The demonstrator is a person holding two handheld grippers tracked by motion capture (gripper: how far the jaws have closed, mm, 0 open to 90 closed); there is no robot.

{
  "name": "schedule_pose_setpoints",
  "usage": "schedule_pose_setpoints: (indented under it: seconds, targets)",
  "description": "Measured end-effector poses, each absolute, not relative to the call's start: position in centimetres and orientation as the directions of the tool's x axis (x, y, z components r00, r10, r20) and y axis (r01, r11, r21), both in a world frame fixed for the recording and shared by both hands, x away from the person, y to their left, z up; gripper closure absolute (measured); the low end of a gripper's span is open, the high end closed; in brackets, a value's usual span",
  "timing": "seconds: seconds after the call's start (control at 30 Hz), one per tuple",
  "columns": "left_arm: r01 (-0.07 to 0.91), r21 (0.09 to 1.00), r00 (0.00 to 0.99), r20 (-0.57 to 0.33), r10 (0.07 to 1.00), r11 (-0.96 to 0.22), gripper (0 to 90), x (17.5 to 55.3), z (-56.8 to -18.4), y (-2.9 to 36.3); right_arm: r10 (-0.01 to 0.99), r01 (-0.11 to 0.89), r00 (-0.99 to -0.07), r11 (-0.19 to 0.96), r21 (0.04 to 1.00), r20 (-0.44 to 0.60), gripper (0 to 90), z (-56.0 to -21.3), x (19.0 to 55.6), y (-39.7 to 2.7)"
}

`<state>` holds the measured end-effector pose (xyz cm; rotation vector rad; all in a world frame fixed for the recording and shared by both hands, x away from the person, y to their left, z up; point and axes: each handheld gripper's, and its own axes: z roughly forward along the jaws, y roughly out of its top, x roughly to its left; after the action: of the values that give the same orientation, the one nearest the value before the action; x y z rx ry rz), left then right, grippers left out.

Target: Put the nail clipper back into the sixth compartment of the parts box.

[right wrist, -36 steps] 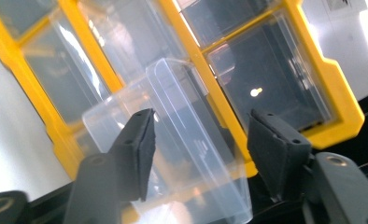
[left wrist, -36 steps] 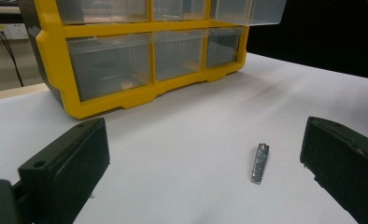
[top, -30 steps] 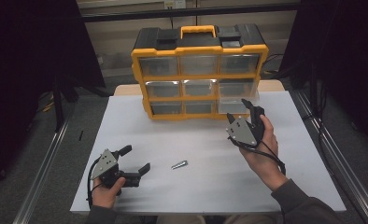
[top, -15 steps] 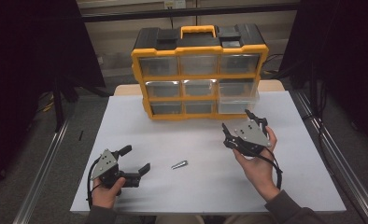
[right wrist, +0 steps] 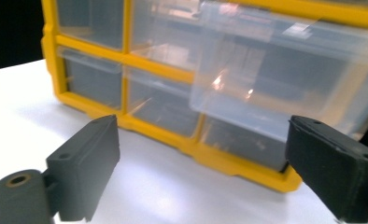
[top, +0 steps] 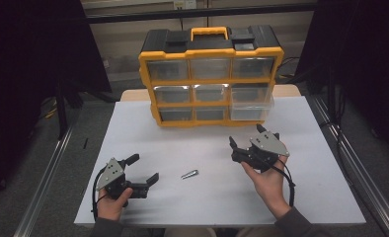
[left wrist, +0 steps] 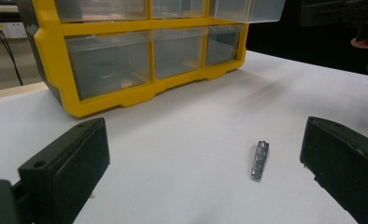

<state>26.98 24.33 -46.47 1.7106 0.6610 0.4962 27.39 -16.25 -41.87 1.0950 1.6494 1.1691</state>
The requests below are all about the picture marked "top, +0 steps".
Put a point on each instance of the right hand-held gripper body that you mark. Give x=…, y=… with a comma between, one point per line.
x=268, y=144

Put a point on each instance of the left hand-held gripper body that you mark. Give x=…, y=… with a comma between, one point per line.
x=112, y=174

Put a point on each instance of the clear plastic storage drawer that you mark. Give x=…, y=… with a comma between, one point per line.
x=250, y=112

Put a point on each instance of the small metal screw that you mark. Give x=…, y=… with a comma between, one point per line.
x=190, y=174

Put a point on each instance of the yellow black drawer organizer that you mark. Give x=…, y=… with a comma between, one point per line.
x=209, y=52

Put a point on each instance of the person's left hand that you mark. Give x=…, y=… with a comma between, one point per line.
x=110, y=209

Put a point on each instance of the person's right hand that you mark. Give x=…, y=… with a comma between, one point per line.
x=271, y=187

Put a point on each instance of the white table mat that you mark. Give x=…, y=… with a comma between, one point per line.
x=215, y=197

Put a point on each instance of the black metal stand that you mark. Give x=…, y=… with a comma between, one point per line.
x=62, y=112

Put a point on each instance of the set of clear organizer drawers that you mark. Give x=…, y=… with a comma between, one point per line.
x=168, y=69

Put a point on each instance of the black curtain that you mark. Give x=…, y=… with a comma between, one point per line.
x=24, y=65
x=373, y=49

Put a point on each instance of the black horizontal rail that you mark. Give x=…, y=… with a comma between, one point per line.
x=133, y=15

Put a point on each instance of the white wall socket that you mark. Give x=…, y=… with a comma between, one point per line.
x=184, y=4

